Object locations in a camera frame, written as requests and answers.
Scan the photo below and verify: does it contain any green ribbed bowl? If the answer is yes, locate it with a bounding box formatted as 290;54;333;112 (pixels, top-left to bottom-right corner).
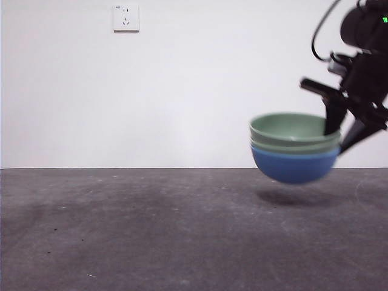
250;136;341;156
249;112;343;144

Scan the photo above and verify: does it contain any blue ribbed bowl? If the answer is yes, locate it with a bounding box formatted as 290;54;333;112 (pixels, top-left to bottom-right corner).
250;145;340;185

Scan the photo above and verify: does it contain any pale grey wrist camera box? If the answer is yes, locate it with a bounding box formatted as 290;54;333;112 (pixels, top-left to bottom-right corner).
328;52;354;78

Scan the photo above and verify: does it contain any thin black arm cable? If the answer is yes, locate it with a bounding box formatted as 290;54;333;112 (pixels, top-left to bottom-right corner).
310;0;342;63

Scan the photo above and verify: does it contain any white wall socket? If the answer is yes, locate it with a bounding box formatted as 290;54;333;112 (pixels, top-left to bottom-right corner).
113;4;141;33

